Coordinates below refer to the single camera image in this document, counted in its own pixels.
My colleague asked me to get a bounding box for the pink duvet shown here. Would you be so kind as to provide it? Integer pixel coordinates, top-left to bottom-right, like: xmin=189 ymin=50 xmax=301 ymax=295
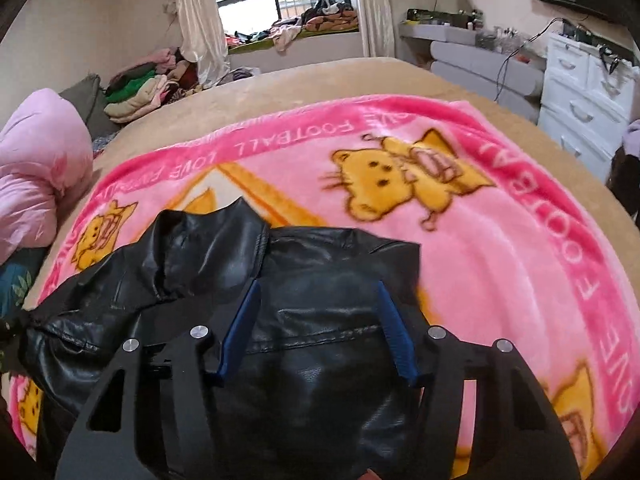
xmin=0 ymin=87 xmax=96 ymax=266

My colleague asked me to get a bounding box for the pile of folded clothes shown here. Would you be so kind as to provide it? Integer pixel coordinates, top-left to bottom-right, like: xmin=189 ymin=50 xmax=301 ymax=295
xmin=102 ymin=47 xmax=207 ymax=123

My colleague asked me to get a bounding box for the black cable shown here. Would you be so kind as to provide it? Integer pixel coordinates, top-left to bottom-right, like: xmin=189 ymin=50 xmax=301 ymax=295
xmin=494 ymin=17 xmax=566 ymax=104

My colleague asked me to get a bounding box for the pink printed blanket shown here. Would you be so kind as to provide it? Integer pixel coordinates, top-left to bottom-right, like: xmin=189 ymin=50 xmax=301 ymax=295
xmin=7 ymin=94 xmax=640 ymax=480

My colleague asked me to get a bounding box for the grey pillow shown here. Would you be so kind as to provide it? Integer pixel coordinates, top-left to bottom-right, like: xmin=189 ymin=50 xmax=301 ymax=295
xmin=59 ymin=74 xmax=121 ymax=146

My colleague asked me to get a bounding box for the lilac cloth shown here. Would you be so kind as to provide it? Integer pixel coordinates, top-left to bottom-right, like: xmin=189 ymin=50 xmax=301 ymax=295
xmin=620 ymin=120 xmax=640 ymax=158

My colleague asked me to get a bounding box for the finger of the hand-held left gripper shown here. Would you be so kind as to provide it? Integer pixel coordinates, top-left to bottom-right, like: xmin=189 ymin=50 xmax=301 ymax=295
xmin=0 ymin=316 xmax=21 ymax=373

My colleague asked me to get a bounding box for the grey desk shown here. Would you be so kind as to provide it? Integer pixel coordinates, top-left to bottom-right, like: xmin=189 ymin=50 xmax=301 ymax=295
xmin=399 ymin=22 xmax=547 ymax=123

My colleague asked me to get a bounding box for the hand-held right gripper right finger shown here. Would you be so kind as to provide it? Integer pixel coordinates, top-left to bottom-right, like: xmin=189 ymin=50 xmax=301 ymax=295
xmin=376 ymin=281 xmax=581 ymax=480

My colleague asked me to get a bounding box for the bed with tan sheet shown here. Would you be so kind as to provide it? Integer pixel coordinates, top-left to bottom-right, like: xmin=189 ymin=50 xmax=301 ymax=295
xmin=22 ymin=55 xmax=640 ymax=311

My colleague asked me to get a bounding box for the dark floral cloth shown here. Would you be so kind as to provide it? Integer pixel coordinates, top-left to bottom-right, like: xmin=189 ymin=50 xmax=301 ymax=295
xmin=0 ymin=247 xmax=48 ymax=321

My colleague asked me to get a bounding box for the dark chair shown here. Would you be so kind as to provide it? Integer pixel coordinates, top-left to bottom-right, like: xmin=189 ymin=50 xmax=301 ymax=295
xmin=605 ymin=147 xmax=640 ymax=203

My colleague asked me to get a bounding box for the cream curtain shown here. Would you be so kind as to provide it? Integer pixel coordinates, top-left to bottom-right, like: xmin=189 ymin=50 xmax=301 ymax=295
xmin=167 ymin=0 xmax=231 ymax=91
xmin=352 ymin=0 xmax=397 ymax=59

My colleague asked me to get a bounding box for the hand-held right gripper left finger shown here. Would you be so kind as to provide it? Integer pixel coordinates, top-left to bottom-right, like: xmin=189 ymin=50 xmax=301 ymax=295
xmin=55 ymin=280 xmax=263 ymax=480

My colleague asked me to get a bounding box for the black set-top box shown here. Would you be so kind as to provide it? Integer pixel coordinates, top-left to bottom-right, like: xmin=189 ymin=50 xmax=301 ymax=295
xmin=561 ymin=19 xmax=637 ymax=60

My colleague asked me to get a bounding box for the white drawer cabinet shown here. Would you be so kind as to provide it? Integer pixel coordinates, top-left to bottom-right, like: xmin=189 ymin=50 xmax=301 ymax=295
xmin=537 ymin=32 xmax=640 ymax=181

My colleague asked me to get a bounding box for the heap of clothes on sill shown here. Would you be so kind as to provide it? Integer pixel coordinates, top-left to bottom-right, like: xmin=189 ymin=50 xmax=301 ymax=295
xmin=225 ymin=0 xmax=361 ymax=53

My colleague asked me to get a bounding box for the black leather jacket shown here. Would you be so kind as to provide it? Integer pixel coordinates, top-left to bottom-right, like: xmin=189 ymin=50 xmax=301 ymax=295
xmin=17 ymin=197 xmax=426 ymax=480

